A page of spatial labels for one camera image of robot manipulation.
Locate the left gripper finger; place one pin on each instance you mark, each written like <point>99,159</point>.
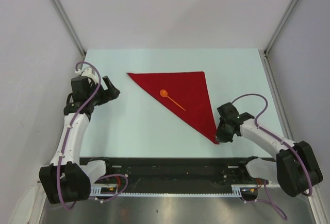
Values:
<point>113,93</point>
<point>107,82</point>

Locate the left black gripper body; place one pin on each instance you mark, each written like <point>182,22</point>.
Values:
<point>99,98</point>

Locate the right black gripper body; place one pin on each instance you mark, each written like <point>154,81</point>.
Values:
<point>223,133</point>

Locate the orange plastic spoon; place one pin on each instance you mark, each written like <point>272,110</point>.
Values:
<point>164,93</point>

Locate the red cloth napkin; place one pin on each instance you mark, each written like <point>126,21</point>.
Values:
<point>190,90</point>

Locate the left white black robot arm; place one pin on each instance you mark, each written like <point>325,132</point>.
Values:
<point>76,121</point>

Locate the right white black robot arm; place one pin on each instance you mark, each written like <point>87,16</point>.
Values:
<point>280,149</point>

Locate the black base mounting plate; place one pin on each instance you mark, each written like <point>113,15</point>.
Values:
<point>178,176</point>

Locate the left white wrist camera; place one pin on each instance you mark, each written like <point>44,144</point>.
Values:
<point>89,73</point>

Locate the right side aluminium rail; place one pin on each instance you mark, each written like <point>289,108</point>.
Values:
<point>280,110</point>

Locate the aluminium rail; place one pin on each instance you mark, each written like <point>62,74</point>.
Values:
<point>280,110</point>
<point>286,175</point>

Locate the white slotted cable duct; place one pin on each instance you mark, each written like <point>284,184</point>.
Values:
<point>235,191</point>

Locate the front aluminium rail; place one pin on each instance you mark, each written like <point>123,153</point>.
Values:
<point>286,175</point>

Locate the left aluminium frame post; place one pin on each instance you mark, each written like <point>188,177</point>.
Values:
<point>69,27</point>

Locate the aluminium frame post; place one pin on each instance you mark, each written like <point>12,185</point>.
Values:
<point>69,27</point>
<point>283,21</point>

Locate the right aluminium frame post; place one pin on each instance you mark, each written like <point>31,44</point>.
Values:
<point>283,21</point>

